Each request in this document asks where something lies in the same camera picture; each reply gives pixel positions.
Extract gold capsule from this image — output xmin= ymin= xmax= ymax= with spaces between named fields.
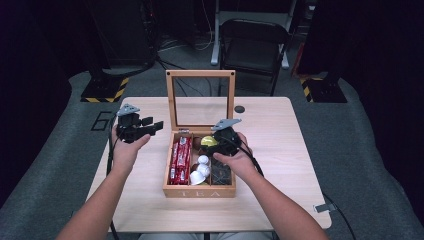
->
xmin=200 ymin=135 xmax=219 ymax=148

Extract red packet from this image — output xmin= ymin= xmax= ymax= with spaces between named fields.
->
xmin=177 ymin=135 xmax=194 ymax=185
xmin=169 ymin=141 xmax=182 ymax=185

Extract black cabinet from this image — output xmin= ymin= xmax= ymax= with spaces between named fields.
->
xmin=83 ymin=0 xmax=158 ymax=69

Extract right hand-held gripper cable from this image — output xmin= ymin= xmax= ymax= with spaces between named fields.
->
xmin=238 ymin=143 xmax=356 ymax=240

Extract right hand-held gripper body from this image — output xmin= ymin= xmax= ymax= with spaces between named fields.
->
xmin=210 ymin=118 xmax=243 ymax=157

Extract black floor cable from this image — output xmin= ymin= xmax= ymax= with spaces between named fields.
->
xmin=156 ymin=59 xmax=188 ymax=98
xmin=156 ymin=56 xmax=213 ymax=98

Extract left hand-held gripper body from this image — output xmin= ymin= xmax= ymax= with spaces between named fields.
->
xmin=115 ymin=103 xmax=148 ymax=144

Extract black folding chair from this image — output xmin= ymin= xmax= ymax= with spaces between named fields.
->
xmin=218 ymin=18 xmax=293 ymax=98

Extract white cable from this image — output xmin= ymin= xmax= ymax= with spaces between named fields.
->
xmin=194 ymin=0 xmax=215 ymax=52

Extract hand-held gripper cable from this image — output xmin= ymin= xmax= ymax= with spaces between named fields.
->
xmin=238 ymin=143 xmax=356 ymax=240
xmin=105 ymin=114 xmax=121 ymax=240

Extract white desk frame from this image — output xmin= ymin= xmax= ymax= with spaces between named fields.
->
xmin=210 ymin=0 xmax=290 ymax=70

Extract wooden tea box glass lid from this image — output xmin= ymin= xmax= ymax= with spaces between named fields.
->
xmin=162 ymin=69 xmax=237 ymax=199

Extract person's left hand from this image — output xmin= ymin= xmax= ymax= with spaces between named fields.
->
xmin=111 ymin=128 xmax=152 ymax=174

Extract person's right hand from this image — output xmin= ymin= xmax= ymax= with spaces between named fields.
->
xmin=213 ymin=132 xmax=264 ymax=183

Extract grey tape strip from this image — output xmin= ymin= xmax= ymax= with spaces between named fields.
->
xmin=314 ymin=203 xmax=337 ymax=214

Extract striped black stand base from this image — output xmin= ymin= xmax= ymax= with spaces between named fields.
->
xmin=80 ymin=68 xmax=130 ymax=104
xmin=299 ymin=75 xmax=348 ymax=104

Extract dark tea bags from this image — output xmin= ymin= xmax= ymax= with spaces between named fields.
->
xmin=210 ymin=156 xmax=233 ymax=186

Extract left hand-held gripper cable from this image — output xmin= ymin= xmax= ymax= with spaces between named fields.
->
xmin=105 ymin=114 xmax=121 ymax=240

